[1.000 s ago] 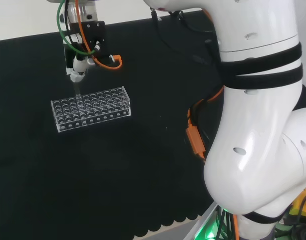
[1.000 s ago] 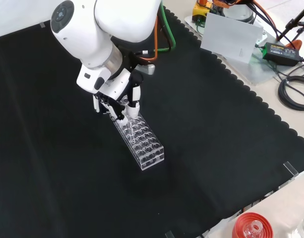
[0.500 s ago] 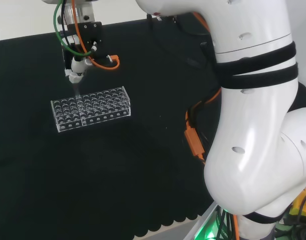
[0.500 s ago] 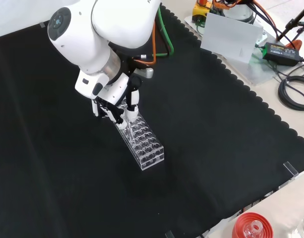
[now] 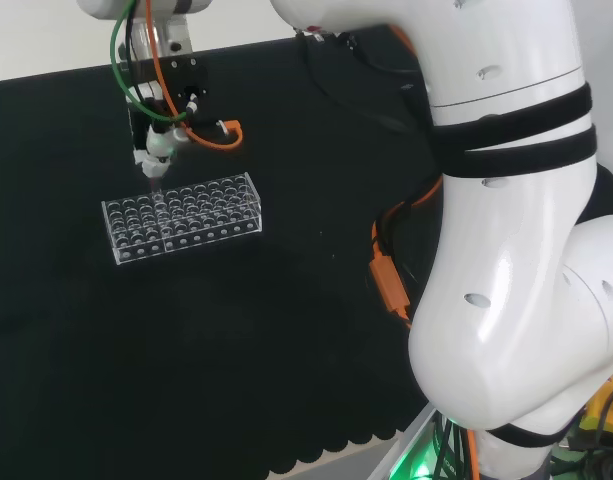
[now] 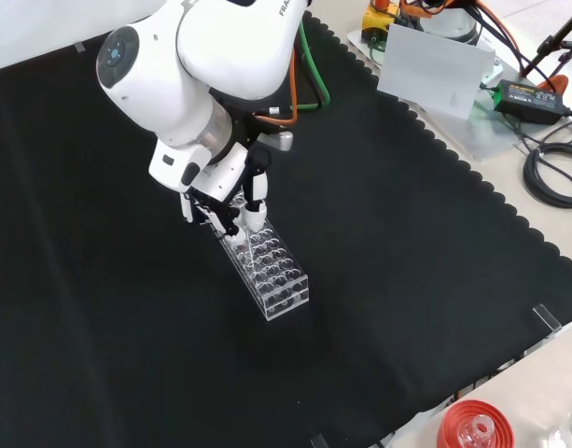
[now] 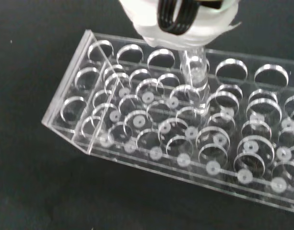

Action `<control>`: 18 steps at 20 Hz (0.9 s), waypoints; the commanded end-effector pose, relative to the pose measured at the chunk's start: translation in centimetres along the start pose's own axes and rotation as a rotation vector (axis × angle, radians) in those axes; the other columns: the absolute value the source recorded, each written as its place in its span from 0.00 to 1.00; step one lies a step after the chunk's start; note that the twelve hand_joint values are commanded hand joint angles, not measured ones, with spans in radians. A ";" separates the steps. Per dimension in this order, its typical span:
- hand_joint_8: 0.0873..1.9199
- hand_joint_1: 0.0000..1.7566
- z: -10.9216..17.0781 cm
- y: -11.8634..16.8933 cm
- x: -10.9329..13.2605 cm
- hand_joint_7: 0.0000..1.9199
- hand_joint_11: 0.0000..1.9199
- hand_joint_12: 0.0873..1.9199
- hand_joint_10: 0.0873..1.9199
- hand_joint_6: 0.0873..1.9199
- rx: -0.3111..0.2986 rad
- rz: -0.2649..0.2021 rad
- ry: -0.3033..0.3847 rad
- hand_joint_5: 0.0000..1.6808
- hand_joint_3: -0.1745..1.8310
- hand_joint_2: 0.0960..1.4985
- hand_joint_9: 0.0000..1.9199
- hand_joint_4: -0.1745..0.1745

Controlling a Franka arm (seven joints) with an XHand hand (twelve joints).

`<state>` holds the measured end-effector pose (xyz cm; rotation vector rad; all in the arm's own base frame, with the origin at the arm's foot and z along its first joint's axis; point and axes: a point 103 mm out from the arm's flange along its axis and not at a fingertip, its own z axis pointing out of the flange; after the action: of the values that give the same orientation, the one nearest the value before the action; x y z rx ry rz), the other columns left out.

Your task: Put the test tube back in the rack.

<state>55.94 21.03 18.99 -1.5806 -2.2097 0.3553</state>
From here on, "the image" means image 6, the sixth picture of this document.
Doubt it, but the orange robot cable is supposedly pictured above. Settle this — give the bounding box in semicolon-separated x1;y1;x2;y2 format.
256;46;301;127

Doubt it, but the black scalloped bench cloth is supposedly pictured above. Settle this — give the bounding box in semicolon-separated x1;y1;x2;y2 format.
0;8;572;448

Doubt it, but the black power adapter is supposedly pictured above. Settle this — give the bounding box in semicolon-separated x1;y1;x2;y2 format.
492;78;572;126

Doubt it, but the black adapter cable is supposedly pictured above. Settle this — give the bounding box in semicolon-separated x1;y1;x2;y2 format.
512;109;572;156

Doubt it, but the yellow stop button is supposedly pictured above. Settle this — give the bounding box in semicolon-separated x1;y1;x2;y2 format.
362;0;402;44

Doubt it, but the clear base plate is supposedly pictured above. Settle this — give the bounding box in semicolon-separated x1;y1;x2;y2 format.
344;26;525;162

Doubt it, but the black tripod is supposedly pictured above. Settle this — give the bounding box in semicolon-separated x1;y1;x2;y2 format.
518;0;572;78

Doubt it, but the clear acrylic test tube rack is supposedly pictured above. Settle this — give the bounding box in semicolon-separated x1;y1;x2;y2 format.
218;194;311;322

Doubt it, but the small clear glass flask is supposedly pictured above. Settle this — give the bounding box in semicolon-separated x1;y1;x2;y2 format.
456;414;496;448

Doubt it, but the coiled black cable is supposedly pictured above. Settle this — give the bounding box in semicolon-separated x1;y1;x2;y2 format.
523;142;572;210

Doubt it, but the green robot cable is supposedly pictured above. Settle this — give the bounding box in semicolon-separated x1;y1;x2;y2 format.
265;18;332;114

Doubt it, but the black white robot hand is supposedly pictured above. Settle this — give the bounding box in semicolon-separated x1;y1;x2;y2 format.
147;138;272;244

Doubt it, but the orange tripod foot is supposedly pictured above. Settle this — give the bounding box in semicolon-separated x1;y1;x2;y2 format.
536;74;570;95

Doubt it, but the pale grey board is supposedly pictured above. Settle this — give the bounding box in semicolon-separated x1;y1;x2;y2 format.
375;22;497;120

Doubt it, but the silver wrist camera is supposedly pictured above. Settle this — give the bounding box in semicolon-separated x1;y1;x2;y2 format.
256;131;295;153

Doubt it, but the black orange cable bundle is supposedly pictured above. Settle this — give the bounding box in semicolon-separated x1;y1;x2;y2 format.
467;0;525;71

